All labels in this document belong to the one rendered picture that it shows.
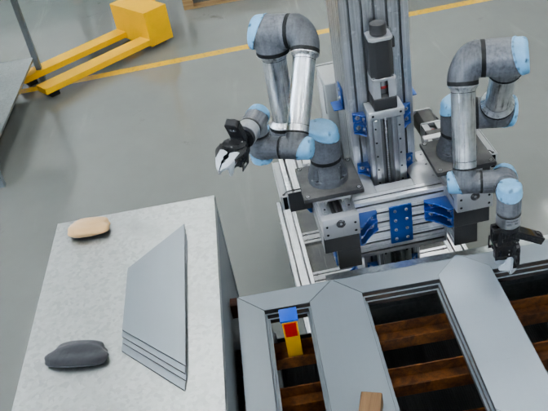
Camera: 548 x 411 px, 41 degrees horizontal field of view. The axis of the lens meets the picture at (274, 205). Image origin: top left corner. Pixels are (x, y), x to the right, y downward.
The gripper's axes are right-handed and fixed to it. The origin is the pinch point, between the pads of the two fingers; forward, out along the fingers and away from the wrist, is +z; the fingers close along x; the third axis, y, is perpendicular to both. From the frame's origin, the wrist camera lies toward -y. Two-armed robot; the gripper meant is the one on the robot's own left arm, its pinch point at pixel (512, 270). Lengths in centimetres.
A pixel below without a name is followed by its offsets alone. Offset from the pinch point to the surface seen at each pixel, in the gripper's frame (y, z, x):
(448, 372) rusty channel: 28.2, 19.3, 21.1
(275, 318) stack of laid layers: 81, 4, -2
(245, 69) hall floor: 79, 87, -385
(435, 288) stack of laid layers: 25.2, 4.1, -2.3
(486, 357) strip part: 20.2, 0.8, 33.7
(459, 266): 15.6, 0.7, -7.3
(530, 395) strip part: 13, 1, 50
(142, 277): 120, -20, -7
